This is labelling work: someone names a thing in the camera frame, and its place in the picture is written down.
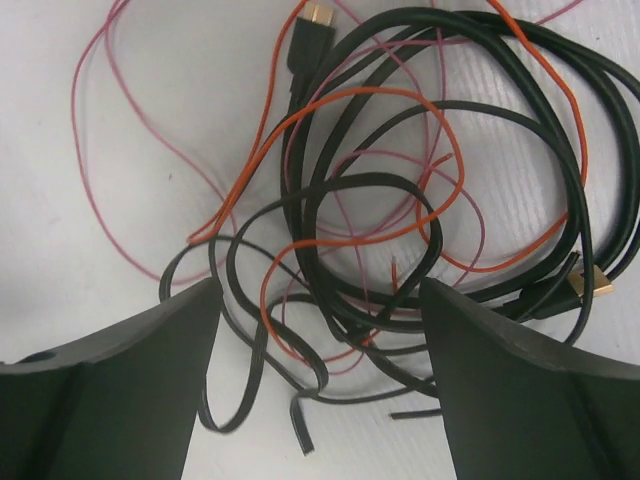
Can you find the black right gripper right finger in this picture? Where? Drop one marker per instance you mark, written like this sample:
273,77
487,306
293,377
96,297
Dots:
520,405

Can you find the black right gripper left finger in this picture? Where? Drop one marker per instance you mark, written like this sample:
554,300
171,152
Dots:
117,404

